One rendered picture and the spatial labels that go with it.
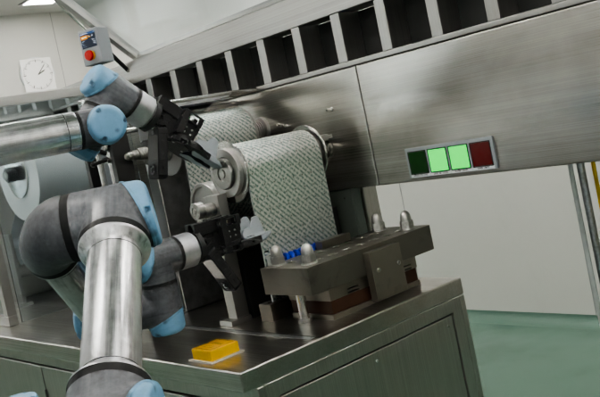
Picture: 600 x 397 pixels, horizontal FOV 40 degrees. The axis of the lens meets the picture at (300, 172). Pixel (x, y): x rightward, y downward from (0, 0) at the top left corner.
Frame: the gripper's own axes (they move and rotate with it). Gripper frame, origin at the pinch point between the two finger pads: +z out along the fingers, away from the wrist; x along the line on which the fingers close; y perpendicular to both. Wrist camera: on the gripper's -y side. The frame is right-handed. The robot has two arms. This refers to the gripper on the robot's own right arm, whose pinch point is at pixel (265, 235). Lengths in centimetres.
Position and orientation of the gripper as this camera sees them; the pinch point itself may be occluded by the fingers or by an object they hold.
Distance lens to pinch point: 193.3
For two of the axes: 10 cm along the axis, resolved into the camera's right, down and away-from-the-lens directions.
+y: -2.0, -9.8, -0.5
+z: 7.4, -1.9, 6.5
